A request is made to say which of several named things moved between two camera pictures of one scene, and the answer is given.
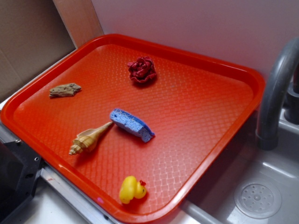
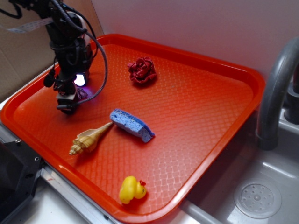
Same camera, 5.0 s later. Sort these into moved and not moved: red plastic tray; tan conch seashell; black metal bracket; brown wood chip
Moved: brown wood chip
Not moved: black metal bracket; red plastic tray; tan conch seashell
